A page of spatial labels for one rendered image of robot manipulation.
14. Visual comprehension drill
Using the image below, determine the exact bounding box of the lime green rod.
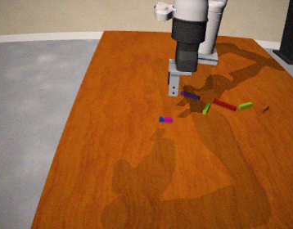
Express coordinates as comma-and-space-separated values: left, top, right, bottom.
238, 102, 253, 110
202, 102, 210, 115

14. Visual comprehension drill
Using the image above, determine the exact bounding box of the small magenta block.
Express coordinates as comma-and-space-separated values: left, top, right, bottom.
164, 117, 172, 123

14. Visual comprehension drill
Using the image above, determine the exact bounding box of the purple rod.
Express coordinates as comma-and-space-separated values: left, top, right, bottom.
180, 91, 201, 101

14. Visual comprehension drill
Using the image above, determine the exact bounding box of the dark red rod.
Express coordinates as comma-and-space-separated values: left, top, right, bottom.
214, 99, 236, 111

